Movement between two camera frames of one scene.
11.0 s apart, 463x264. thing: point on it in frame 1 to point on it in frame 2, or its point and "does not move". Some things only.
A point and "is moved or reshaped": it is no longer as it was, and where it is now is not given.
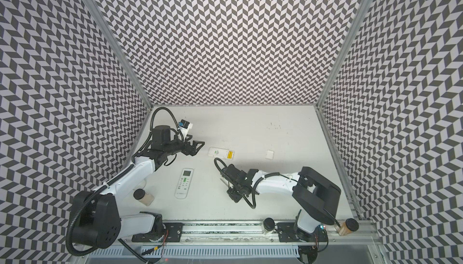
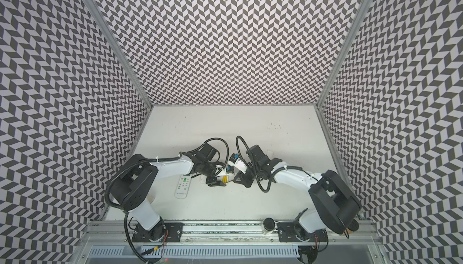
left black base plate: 170,232 does not move
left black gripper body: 176,146 to 210,169
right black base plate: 286,232 does not move
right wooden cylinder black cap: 346,227 does not move
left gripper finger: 195,143 to 212,181
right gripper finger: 234,195 to 243,179
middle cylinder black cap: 269,223 does not move
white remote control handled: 221,153 is moved or reshaped
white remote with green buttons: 184,184 does not move
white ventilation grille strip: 199,252 does not move
